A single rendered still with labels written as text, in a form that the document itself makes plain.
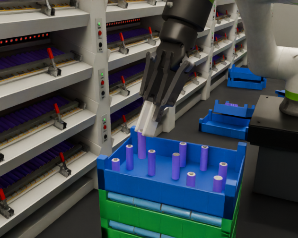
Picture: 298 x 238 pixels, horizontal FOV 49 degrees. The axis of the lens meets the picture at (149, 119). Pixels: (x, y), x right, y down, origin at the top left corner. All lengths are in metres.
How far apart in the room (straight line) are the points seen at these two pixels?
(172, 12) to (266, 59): 0.75
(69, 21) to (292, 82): 0.86
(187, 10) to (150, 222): 0.45
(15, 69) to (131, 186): 0.55
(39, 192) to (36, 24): 0.55
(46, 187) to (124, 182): 0.54
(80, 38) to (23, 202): 0.61
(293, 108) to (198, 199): 0.81
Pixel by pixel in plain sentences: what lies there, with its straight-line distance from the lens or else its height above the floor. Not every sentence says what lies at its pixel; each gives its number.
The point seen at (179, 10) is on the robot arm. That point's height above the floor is 0.79.
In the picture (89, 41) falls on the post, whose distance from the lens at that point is 1.26.
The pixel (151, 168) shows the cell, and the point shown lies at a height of 0.42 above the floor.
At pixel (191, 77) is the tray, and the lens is 2.45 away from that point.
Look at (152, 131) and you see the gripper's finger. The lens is 0.69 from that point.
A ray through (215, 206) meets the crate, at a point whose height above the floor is 0.42.
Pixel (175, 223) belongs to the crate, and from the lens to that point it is 0.74.
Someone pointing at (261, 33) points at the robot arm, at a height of 0.68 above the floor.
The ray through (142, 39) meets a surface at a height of 0.58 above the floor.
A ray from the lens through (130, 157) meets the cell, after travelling 0.81.
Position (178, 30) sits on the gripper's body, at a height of 0.75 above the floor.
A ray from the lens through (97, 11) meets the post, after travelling 1.27.
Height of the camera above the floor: 0.83
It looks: 22 degrees down
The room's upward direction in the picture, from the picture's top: straight up
